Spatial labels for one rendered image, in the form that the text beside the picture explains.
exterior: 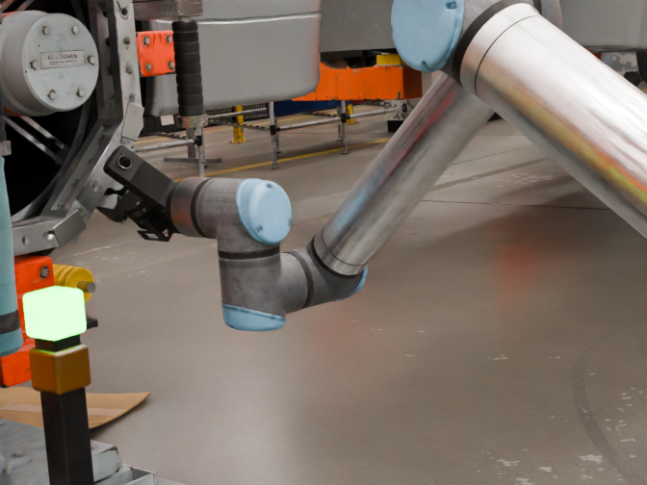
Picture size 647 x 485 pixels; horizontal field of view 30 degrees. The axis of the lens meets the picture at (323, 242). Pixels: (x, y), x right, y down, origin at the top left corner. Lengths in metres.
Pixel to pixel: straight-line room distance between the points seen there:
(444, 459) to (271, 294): 0.87
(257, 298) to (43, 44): 0.46
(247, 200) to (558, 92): 0.58
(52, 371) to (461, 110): 0.69
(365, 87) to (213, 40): 3.63
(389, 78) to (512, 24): 4.40
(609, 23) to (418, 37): 2.65
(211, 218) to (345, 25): 2.56
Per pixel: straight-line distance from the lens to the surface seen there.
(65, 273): 1.86
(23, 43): 1.60
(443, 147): 1.59
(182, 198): 1.77
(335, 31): 4.28
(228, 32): 2.22
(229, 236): 1.71
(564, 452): 2.53
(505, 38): 1.30
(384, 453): 2.54
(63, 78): 1.64
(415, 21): 1.35
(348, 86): 5.85
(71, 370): 1.09
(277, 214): 1.71
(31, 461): 2.00
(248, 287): 1.72
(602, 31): 3.98
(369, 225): 1.70
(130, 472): 2.08
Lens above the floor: 0.88
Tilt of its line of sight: 10 degrees down
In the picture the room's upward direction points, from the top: 3 degrees counter-clockwise
